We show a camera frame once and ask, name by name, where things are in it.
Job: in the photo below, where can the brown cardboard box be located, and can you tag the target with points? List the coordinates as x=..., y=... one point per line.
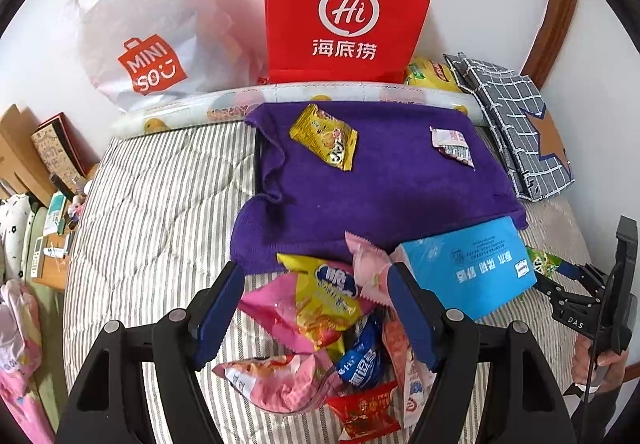
x=20, y=149

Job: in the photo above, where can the white remote control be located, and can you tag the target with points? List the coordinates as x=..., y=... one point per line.
x=36, y=256

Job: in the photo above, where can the large pink snack bag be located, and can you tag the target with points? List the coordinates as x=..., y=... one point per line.
x=280, y=384

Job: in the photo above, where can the pale pink candy packet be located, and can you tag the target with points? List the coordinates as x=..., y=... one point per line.
x=370, y=274

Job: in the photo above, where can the green snack packet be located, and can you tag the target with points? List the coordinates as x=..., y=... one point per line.
x=540, y=259

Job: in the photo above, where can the yellow snack packet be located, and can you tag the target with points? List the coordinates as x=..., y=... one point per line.
x=320, y=132

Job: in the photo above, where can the white bear-print snack packet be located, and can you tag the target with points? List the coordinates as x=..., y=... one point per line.
x=400, y=374

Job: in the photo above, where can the small white red snack packet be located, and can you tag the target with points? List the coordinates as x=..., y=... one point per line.
x=450, y=144

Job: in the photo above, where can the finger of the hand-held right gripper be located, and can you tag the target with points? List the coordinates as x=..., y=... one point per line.
x=547, y=289
x=572, y=270

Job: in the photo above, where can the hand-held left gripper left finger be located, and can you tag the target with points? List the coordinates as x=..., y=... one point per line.
x=220, y=319

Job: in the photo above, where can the light blue packet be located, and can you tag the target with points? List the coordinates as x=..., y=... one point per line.
x=460, y=264

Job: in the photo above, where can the pink cloth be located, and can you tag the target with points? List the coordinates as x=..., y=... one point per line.
x=20, y=334

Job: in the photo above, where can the small blue snack packet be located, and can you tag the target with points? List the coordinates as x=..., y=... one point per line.
x=360, y=359

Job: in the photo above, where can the yellow green snack bag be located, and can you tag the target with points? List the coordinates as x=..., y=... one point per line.
x=430, y=74

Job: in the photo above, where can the yellow blue-label chip packet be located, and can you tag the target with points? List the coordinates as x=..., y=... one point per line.
x=320, y=309

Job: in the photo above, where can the brown wooden door frame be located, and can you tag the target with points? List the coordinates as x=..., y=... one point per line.
x=555, y=9

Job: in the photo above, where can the red paper bag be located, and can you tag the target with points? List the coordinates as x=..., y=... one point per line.
x=300, y=24

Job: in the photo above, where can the person's right hand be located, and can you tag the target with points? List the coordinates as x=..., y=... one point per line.
x=585, y=364

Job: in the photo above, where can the rolled printed mat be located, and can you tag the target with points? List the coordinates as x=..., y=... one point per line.
x=200, y=109

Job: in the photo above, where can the wooden bedside table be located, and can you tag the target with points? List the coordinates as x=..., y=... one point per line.
x=50, y=276

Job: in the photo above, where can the white floral pillow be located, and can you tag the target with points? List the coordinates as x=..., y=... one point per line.
x=12, y=224

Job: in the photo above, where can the person's right forearm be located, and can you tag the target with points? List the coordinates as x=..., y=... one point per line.
x=600, y=416

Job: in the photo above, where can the white teal carton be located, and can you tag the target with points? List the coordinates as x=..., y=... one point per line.
x=55, y=214

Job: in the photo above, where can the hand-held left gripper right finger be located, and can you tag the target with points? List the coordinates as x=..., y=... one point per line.
x=410, y=319

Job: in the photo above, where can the patterned box with red edge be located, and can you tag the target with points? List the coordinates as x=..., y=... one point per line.
x=52, y=144

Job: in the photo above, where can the striped quilt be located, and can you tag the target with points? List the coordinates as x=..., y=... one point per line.
x=150, y=224

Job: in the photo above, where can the purple towel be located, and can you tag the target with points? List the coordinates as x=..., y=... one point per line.
x=390, y=184

